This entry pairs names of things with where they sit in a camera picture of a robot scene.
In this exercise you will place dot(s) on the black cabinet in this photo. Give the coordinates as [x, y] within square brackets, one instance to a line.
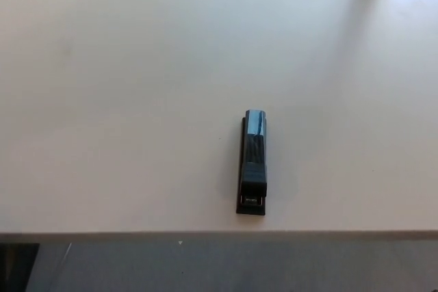
[17, 268]

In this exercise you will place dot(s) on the black desktop stapler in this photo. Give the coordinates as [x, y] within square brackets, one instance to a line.
[254, 175]

